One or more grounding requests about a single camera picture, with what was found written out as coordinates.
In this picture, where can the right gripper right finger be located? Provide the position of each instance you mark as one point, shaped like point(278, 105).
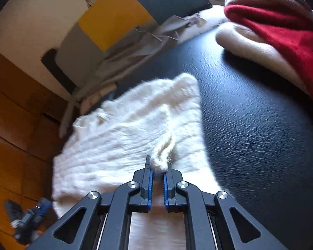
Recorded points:
point(214, 221)

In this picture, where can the grey khaki garment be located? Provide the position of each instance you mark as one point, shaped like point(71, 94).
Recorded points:
point(136, 48)

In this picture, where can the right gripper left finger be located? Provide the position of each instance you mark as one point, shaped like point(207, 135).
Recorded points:
point(101, 221)

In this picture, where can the white knitted sweater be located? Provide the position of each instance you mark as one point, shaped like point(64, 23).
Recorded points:
point(161, 118)

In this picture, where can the red garment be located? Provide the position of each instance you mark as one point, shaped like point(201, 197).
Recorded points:
point(288, 32)

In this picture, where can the pink beige knit garment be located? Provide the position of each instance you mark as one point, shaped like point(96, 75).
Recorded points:
point(243, 42)

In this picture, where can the blue black power drill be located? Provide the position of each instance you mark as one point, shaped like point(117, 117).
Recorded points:
point(26, 223)

